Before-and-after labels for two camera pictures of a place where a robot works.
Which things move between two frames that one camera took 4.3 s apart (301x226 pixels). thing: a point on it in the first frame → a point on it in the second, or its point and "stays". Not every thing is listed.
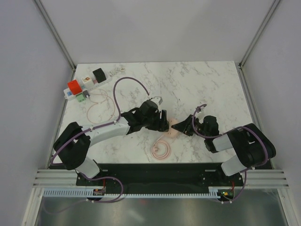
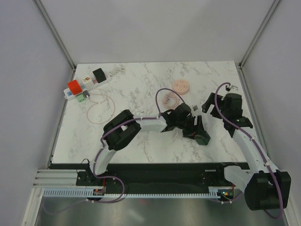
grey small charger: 85,92 stays
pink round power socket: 172,133 → 180,86
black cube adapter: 99,75 stays
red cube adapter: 74,87 stays
